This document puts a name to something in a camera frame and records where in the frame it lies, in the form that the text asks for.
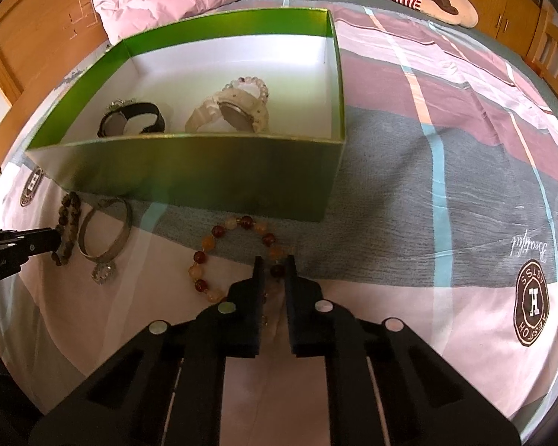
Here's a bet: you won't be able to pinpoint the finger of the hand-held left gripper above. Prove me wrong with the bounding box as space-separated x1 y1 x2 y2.
0 227 62 257

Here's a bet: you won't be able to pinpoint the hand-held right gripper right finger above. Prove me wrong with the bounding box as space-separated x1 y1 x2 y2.
283 255 522 446

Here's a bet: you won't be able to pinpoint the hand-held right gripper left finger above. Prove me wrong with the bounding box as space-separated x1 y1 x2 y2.
28 255 267 446

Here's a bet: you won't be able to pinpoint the dark brown bead bracelet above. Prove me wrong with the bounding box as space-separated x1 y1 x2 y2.
51 191 83 266

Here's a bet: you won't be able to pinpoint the amber bead bracelet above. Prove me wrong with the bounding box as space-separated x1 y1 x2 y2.
188 214 290 327

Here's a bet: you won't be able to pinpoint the green cardboard box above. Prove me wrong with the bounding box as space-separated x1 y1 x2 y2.
25 8 347 223

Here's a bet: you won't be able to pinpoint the white wristwatch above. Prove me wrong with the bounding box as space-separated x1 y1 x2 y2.
185 90 270 135

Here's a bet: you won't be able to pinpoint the black wristwatch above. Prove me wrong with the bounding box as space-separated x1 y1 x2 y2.
97 101 167 138

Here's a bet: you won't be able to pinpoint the pink bead bracelet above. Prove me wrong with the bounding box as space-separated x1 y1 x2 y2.
223 75 270 103

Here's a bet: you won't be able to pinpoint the silver bangle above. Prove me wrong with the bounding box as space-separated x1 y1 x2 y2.
76 197 134 262

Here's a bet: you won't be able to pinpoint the wooden headboard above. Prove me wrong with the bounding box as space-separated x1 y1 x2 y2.
0 0 110 154

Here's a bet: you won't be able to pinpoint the wooden bed rail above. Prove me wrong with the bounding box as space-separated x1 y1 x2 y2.
523 7 558 124

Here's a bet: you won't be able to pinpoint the wooden wall cabinets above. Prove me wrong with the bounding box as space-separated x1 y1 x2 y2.
462 0 542 59

